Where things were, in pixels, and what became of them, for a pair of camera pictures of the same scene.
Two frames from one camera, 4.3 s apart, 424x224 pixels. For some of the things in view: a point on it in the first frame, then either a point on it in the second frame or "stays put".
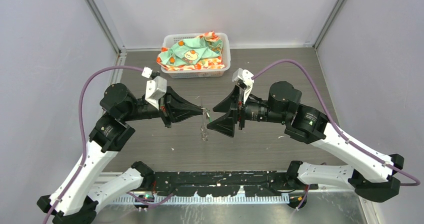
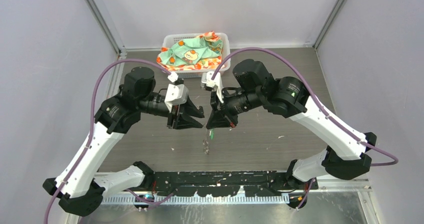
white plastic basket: (168, 38) stays put
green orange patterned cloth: (202, 52) stays put
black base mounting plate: (228, 184) stays put
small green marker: (207, 115) → (212, 134)
